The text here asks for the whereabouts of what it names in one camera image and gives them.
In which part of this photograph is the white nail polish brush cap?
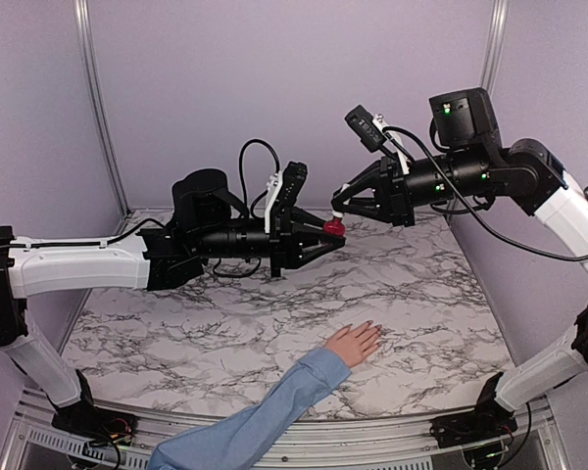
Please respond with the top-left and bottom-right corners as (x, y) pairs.
(331, 183), (350, 220)

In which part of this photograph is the red nail polish bottle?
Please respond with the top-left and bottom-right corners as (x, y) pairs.
(323, 217), (346, 237)

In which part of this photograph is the blue sleeved forearm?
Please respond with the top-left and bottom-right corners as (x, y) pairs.
(148, 348), (351, 469)

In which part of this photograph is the left aluminium frame post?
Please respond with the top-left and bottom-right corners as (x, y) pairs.
(73, 0), (130, 218)

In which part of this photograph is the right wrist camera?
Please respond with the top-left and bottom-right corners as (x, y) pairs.
(345, 105), (414, 174)

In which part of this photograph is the right aluminium frame post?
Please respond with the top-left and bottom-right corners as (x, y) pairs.
(479, 0), (510, 95)

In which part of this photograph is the aluminium frame post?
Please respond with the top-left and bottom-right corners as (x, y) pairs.
(73, 0), (130, 218)
(479, 0), (510, 95)

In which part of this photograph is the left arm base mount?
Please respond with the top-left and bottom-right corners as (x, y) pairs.
(52, 408), (137, 446)

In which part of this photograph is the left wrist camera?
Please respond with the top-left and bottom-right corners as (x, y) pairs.
(264, 162), (308, 234)

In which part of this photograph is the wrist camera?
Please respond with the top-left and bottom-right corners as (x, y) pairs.
(264, 162), (308, 234)
(345, 105), (414, 174)

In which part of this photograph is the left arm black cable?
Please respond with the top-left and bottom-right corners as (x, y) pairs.
(238, 139), (280, 216)

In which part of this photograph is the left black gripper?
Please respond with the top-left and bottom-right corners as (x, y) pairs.
(194, 205), (345, 276)

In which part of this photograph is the mannequin hand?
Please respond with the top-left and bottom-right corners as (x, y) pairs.
(323, 320), (381, 368)

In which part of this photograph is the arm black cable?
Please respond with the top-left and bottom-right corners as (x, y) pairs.
(384, 125), (588, 263)
(238, 139), (280, 216)

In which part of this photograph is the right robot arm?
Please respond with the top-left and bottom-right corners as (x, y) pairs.
(324, 87), (588, 439)

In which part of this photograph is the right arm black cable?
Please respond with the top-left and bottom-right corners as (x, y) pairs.
(384, 125), (588, 263)

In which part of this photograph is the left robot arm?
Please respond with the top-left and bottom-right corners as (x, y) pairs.
(0, 163), (345, 436)

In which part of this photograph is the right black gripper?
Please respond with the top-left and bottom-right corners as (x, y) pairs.
(332, 145), (494, 228)

